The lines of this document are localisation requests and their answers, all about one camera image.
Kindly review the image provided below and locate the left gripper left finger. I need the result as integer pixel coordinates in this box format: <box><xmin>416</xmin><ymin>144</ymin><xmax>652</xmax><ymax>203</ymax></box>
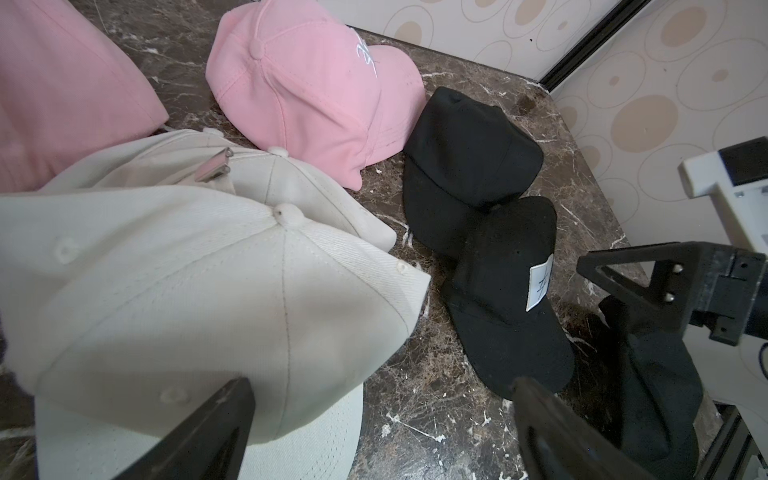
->
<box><xmin>116</xmin><ymin>377</ymin><xmax>256</xmax><ymax>480</ymax></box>

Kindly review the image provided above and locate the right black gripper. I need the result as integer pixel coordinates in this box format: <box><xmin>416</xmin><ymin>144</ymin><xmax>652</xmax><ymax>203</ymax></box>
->
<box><xmin>575</xmin><ymin>241</ymin><xmax>768</xmax><ymax>348</ymax></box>

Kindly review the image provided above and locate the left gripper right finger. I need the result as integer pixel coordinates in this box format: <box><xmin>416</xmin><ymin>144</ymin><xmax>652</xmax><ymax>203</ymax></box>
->
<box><xmin>512</xmin><ymin>377</ymin><xmax>652</xmax><ymax>480</ymax></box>

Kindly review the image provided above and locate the black cap front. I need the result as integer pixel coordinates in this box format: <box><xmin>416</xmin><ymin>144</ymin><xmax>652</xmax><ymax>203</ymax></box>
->
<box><xmin>599</xmin><ymin>295</ymin><xmax>703</xmax><ymax>479</ymax></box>

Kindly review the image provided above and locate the black cap with white patch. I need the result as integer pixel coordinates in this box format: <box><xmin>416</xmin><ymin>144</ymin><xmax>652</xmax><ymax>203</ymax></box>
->
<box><xmin>441</xmin><ymin>196</ymin><xmax>575</xmax><ymax>399</ymax></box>

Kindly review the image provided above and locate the white Colorado cap front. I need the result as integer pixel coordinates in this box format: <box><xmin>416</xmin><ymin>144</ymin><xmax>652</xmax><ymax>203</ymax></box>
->
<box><xmin>40</xmin><ymin>128</ymin><xmax>397</xmax><ymax>252</ymax></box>

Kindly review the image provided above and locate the pink baseball cap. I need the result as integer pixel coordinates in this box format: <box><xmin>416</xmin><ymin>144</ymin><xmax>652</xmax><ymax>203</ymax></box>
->
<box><xmin>205</xmin><ymin>1</ymin><xmax>426</xmax><ymax>191</ymax></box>
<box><xmin>1</xmin><ymin>1</ymin><xmax>169</xmax><ymax>193</ymax></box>

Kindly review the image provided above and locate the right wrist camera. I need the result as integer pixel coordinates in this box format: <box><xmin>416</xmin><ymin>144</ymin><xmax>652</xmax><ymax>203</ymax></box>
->
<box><xmin>678</xmin><ymin>136</ymin><xmax>767</xmax><ymax>254</ymax></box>

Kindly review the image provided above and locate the black right frame post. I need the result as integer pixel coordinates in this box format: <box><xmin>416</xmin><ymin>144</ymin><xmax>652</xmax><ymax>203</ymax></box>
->
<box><xmin>539</xmin><ymin>0</ymin><xmax>650</xmax><ymax>92</ymax></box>

